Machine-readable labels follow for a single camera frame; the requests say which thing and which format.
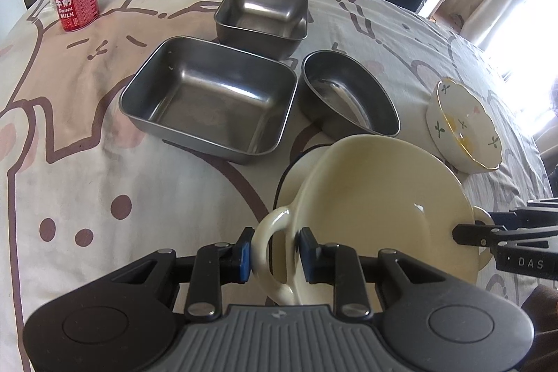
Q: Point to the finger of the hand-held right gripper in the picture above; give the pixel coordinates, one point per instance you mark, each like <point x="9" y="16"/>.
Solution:
<point x="475" y="234"/>
<point x="503" y="218"/>

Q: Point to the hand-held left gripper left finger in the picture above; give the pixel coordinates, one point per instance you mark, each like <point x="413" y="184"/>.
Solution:
<point x="242" y="256"/>

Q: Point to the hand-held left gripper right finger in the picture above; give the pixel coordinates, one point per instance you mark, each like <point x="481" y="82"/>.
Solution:
<point x="308" y="256"/>

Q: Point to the white plate with dark rim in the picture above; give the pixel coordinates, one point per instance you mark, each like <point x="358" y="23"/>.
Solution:
<point x="303" y="167"/>

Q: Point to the large square steel tray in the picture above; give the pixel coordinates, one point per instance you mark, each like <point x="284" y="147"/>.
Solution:
<point x="205" y="102"/>

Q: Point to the person's clothed leg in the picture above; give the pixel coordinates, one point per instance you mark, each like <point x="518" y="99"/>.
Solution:
<point x="545" y="319"/>

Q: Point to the floral ceramic bowl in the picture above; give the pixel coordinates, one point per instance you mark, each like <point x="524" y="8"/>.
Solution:
<point x="462" y="128"/>

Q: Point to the oval steel bowl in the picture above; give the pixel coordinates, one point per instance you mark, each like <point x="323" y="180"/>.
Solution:
<point x="348" y="93"/>

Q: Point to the bear print tablecloth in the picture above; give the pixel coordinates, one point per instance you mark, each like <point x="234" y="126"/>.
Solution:
<point x="87" y="136"/>

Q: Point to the small square steel bowl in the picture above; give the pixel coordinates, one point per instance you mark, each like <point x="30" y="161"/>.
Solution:
<point x="261" y="6"/>

